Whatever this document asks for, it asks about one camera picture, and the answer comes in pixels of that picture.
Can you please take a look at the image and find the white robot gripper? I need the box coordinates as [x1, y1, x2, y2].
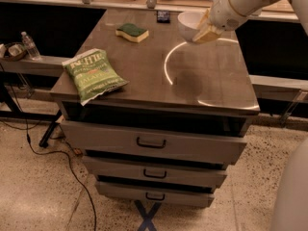
[192, 0, 247, 44]

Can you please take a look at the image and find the white ceramic bowl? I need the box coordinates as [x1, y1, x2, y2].
[177, 12, 205, 43]

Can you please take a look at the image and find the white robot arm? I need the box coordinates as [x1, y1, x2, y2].
[192, 0, 308, 43]

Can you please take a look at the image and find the green jalapeno chip bag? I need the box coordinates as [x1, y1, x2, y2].
[62, 48, 128, 106]

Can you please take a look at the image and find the dark bowl with clutter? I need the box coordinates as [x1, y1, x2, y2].
[0, 42, 27, 62]

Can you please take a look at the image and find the small dark blue tag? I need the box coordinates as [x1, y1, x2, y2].
[157, 11, 170, 23]

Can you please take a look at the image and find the green and yellow sponge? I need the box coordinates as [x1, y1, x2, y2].
[115, 23, 149, 43]

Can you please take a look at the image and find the grey drawer cabinet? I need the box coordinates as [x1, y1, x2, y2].
[51, 10, 259, 195]

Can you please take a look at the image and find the top grey drawer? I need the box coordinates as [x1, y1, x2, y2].
[61, 120, 246, 165]

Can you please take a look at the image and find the grey drawer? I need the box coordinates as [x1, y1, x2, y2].
[83, 156, 226, 189]
[61, 120, 246, 165]
[95, 182, 214, 208]

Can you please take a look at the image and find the grey side shelf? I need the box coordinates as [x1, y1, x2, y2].
[0, 56, 66, 77]

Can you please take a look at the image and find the middle grey drawer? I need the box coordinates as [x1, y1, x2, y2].
[83, 156, 226, 189]

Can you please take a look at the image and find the clear plastic water bottle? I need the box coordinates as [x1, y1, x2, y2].
[21, 32, 41, 61]

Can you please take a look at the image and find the bottom grey drawer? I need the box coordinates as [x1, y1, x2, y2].
[95, 182, 214, 208]

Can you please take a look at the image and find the black floor cable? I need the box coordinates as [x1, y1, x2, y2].
[0, 64, 98, 231]

